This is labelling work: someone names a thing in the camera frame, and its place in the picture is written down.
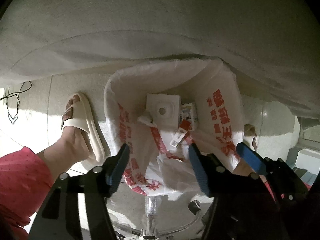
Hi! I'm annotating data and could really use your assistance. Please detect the white square box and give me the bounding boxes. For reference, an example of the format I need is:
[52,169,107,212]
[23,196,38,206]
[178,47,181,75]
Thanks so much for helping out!
[146,94,181,129]

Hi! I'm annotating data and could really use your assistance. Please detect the trash bin with printed bag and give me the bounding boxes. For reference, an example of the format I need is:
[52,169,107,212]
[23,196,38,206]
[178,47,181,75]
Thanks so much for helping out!
[104,59,244,196]

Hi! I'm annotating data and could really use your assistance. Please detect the cream slipper right foot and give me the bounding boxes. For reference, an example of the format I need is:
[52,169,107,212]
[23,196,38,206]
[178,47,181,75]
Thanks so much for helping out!
[244,124,257,151]

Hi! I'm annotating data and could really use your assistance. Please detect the cream slipper foot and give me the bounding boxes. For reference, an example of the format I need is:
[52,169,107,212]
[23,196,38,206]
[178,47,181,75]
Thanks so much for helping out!
[61,93,105,163]
[244,124,257,151]

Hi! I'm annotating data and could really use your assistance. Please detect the clear plastic bottle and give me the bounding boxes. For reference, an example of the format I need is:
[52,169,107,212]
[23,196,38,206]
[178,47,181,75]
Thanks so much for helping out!
[142,196,162,237]

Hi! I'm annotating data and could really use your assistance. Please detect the cream slipper left foot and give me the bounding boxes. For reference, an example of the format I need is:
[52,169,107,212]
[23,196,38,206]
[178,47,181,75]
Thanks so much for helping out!
[61,93,105,163]

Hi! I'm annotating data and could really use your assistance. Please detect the bed with circle-pattern sheet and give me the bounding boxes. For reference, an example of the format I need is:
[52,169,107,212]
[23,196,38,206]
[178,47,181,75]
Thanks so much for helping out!
[1,0,319,119]

